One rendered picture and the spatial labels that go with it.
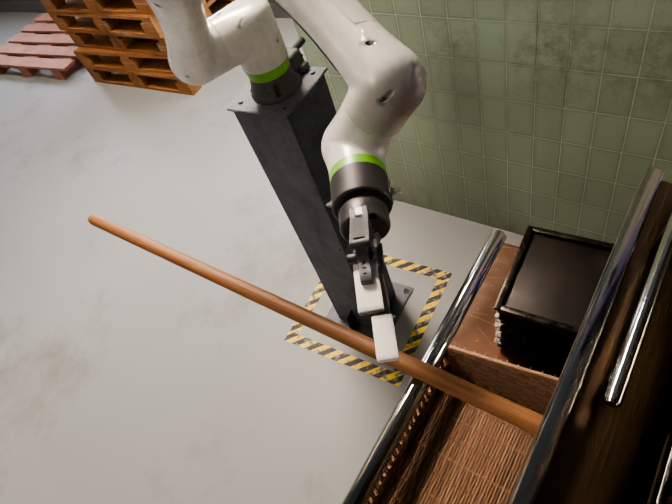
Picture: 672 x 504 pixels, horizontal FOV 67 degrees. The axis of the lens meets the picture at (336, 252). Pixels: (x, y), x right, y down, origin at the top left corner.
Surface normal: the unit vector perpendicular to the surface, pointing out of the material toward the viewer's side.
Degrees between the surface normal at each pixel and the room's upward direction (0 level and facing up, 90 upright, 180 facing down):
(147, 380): 0
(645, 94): 90
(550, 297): 0
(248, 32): 86
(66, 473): 0
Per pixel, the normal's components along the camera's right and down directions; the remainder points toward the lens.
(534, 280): -0.26, -0.60
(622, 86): -0.53, 0.75
